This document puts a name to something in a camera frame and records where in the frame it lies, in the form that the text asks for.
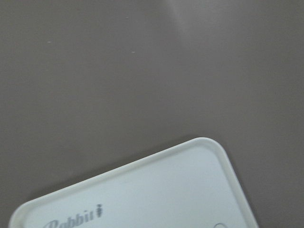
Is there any white rectangular tray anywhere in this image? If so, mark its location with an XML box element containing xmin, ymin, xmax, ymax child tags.
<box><xmin>9</xmin><ymin>137</ymin><xmax>258</xmax><ymax>228</ymax></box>

